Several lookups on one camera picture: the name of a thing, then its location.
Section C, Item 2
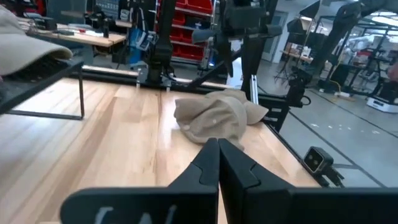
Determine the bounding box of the black rig frame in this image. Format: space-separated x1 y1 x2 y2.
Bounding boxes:
70 29 310 133

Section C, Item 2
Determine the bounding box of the blue equipment box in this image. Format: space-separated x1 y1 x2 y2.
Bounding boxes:
129 27 154 60

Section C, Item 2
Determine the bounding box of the black background rig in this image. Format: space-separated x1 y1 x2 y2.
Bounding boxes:
310 0 398 94

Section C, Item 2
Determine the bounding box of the long wooden workbench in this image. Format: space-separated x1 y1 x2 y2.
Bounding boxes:
27 23 127 47

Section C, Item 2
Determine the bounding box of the grey office chair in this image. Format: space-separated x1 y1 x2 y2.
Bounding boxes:
46 0 88 24

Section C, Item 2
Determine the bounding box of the silver aluminium bar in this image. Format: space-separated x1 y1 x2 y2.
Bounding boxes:
249 74 259 105

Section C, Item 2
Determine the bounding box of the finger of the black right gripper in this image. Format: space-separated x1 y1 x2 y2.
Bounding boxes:
224 37 234 78
214 36 225 74

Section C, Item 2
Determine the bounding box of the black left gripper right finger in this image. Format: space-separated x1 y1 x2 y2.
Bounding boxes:
219 139 398 224

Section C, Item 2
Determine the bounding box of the beige baseball cap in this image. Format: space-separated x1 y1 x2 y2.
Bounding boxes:
173 89 269 151
0 4 74 77

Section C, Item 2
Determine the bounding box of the small black depth camera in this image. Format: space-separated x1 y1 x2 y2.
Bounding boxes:
303 146 345 187

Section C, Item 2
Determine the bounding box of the black perforated metal shelf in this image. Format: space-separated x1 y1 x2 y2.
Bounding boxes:
0 57 85 121

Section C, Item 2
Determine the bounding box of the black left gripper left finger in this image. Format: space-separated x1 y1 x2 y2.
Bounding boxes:
60 138 220 224

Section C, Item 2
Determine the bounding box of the person's hand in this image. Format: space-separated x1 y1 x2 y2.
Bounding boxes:
387 62 398 82

